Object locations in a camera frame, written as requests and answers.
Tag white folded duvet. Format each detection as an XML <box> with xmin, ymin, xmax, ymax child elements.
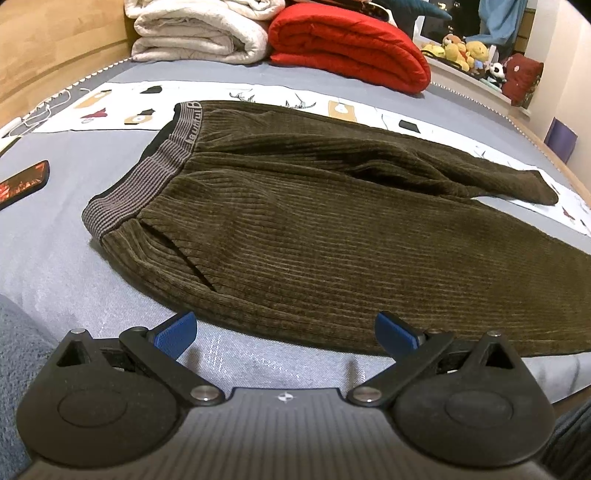
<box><xmin>124</xmin><ymin>0</ymin><xmax>287</xmax><ymax>64</ymax></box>

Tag yellow bear plush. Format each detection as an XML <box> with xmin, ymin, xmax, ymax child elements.
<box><xmin>465</xmin><ymin>41</ymin><xmax>491</xmax><ymax>71</ymax></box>

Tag grey fleece blanket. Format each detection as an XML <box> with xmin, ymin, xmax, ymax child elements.
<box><xmin>0</xmin><ymin>295</ymin><xmax>62</xmax><ymax>480</ymax></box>

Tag wooden headboard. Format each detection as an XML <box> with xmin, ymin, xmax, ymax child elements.
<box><xmin>0</xmin><ymin>0</ymin><xmax>134</xmax><ymax>126</ymax></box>

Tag phone with red case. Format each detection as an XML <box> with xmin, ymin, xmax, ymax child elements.
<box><xmin>0</xmin><ymin>160</ymin><xmax>51</xmax><ymax>213</ymax></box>

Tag olive corduroy pants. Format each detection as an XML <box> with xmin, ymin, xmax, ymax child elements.
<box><xmin>82</xmin><ymin>100</ymin><xmax>591</xmax><ymax>358</ymax></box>

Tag dark red cushion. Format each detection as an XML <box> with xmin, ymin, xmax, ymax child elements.
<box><xmin>501</xmin><ymin>53</ymin><xmax>544</xmax><ymax>109</ymax></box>

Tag purple box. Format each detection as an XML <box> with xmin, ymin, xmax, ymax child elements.
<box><xmin>544</xmin><ymin>117</ymin><xmax>579</xmax><ymax>163</ymax></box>

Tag orange bear plush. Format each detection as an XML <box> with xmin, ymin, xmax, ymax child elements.
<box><xmin>442</xmin><ymin>34</ymin><xmax>468</xmax><ymax>62</ymax></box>

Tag grey bed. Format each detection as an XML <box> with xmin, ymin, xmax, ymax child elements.
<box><xmin>0</xmin><ymin>58</ymin><xmax>591</xmax><ymax>416</ymax></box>

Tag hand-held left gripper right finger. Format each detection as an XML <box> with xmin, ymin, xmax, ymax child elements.
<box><xmin>346</xmin><ymin>311</ymin><xmax>516</xmax><ymax>408</ymax></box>

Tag panda plush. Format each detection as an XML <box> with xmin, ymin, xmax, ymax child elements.
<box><xmin>485</xmin><ymin>62</ymin><xmax>509</xmax><ymax>88</ymax></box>

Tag white printed cloth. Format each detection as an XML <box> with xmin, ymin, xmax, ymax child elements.
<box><xmin>32</xmin><ymin>80</ymin><xmax>591</xmax><ymax>237</ymax></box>

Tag red folded duvet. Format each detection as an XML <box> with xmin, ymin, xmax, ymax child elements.
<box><xmin>268</xmin><ymin>4</ymin><xmax>432</xmax><ymax>95</ymax></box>

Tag blue hanging cloth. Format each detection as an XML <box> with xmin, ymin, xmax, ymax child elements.
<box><xmin>478</xmin><ymin>0</ymin><xmax>536</xmax><ymax>47</ymax></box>

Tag teal plush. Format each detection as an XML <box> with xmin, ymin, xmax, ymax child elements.
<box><xmin>382</xmin><ymin>0</ymin><xmax>453</xmax><ymax>21</ymax></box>

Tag white cable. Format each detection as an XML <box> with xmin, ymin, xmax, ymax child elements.
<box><xmin>0</xmin><ymin>87</ymin><xmax>93</xmax><ymax>139</ymax></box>

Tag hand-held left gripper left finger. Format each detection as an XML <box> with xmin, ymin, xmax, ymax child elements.
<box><xmin>54</xmin><ymin>311</ymin><xmax>225</xmax><ymax>408</ymax></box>

